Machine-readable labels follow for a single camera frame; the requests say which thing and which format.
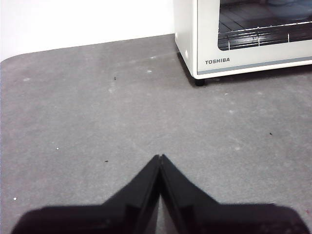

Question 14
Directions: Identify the cream Toshiba toaster oven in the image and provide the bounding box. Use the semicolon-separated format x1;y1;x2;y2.
173;0;312;86

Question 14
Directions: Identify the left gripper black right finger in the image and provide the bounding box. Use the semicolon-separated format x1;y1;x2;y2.
158;154;308;234

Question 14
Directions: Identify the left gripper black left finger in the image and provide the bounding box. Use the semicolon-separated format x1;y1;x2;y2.
11;155;161;234

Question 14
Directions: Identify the oven door with beige handle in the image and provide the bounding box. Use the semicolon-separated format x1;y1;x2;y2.
196;0;312;76

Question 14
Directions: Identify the metal wire oven rack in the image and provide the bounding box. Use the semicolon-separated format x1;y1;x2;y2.
218;20;312;48

